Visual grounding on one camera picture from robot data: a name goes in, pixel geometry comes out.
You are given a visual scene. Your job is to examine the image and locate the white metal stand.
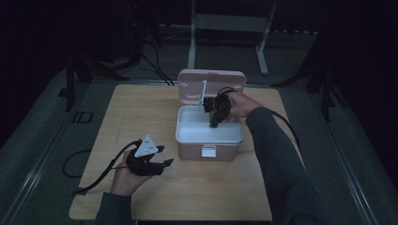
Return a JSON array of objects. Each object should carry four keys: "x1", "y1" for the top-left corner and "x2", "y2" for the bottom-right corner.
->
[{"x1": 187, "y1": 0, "x2": 279, "y2": 76}]

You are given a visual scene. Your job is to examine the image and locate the pink storage box with lid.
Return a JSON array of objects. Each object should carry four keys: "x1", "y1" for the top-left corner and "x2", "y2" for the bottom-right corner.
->
[{"x1": 175, "y1": 68, "x2": 248, "y2": 162}]

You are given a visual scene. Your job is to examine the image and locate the thin black cable loop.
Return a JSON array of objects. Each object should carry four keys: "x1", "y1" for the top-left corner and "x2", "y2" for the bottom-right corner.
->
[{"x1": 62, "y1": 148, "x2": 92, "y2": 179}]

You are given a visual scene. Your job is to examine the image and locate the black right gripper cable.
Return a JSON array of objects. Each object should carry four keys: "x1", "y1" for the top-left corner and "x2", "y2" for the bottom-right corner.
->
[{"x1": 217, "y1": 86, "x2": 302, "y2": 150}]

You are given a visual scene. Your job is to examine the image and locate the person's left hand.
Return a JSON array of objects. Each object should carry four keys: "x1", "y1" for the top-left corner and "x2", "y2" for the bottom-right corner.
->
[{"x1": 109, "y1": 149, "x2": 154, "y2": 198}]

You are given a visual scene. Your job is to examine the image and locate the person's right hand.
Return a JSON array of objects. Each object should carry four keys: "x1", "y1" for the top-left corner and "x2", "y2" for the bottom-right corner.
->
[{"x1": 225, "y1": 91, "x2": 265, "y2": 122}]

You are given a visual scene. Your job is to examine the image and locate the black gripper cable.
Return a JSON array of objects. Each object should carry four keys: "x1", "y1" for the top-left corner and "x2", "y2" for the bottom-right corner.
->
[
  {"x1": 71, "y1": 139, "x2": 144, "y2": 196},
  {"x1": 217, "y1": 86, "x2": 302, "y2": 150}
]

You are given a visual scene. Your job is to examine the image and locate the black tripod stand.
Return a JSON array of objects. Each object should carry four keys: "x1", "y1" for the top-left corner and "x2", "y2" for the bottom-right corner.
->
[
  {"x1": 57, "y1": 54, "x2": 130, "y2": 113},
  {"x1": 270, "y1": 31, "x2": 348, "y2": 124}
]

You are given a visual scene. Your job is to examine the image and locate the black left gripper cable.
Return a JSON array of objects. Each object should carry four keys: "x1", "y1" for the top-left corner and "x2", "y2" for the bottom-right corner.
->
[{"x1": 71, "y1": 139, "x2": 144, "y2": 196}]

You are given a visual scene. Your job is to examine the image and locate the white tray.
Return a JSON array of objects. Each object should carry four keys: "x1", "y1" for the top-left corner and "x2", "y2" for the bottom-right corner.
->
[{"x1": 175, "y1": 105, "x2": 245, "y2": 144}]

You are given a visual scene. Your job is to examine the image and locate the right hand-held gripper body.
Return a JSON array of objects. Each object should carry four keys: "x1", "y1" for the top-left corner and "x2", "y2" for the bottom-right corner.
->
[{"x1": 199, "y1": 80, "x2": 233, "y2": 124}]

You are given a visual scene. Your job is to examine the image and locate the black floor cables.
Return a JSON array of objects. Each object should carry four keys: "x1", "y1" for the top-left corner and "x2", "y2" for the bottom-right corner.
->
[{"x1": 137, "y1": 37, "x2": 176, "y2": 86}]

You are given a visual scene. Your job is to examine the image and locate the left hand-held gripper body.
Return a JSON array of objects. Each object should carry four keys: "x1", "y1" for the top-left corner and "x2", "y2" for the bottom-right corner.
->
[{"x1": 125, "y1": 134, "x2": 165, "y2": 177}]

